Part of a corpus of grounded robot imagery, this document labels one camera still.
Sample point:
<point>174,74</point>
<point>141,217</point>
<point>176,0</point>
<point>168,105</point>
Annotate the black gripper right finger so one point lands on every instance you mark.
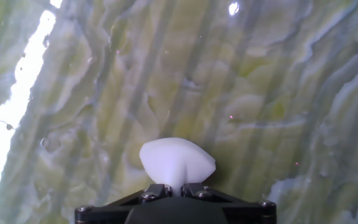
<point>196,189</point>

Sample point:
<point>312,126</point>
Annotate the green marble pattern mat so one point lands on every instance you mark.
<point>228,93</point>

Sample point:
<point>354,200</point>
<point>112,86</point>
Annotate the white sponge block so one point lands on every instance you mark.
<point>176,161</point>

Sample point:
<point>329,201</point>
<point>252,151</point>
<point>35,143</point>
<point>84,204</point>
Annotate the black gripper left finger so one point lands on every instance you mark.
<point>157,190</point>

